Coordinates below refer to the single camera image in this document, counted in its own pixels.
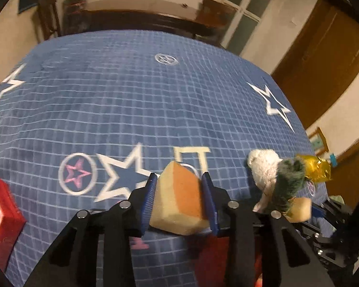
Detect dark wooden bench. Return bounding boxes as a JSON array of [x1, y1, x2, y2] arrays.
[[36, 0, 63, 41]]

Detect blue star-print blanket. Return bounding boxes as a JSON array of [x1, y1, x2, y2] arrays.
[[0, 29, 328, 287]]

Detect white and green plush toy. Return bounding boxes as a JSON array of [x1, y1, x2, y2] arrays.
[[247, 149, 313, 223]]

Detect gold foil wrapper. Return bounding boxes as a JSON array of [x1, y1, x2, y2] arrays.
[[296, 155, 332, 184]]

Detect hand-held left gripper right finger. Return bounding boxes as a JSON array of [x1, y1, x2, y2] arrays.
[[201, 172, 331, 287]]

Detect dark wooden table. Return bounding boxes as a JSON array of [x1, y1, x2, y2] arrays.
[[61, 0, 228, 44]]

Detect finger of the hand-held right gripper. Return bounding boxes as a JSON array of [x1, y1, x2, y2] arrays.
[[311, 204, 348, 237]]

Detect frosted glass door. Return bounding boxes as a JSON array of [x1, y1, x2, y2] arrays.
[[220, 0, 283, 56]]

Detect pile of clutter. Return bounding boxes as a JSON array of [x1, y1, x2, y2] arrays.
[[63, 0, 89, 10]]

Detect dark wooden chair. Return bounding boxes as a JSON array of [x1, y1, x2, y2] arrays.
[[197, 0, 237, 37]]

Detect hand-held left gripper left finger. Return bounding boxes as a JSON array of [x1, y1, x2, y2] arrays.
[[23, 172, 159, 287]]

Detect yellow and orange sponge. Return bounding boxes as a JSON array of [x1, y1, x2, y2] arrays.
[[150, 161, 212, 235]]

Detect red cardboard box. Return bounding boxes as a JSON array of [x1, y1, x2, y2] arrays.
[[0, 173, 27, 271]]

